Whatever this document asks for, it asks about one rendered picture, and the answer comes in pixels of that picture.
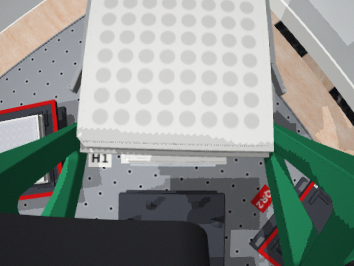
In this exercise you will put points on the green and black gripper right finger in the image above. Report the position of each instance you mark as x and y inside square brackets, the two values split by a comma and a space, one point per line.
[330, 169]

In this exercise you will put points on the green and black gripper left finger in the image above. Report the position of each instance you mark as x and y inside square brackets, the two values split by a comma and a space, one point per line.
[23, 166]

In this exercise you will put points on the grey perforated base plate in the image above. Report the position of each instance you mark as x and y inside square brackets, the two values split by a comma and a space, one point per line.
[46, 73]

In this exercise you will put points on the red-framed dark grey rectangular nest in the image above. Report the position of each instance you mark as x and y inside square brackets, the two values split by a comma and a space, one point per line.
[50, 113]

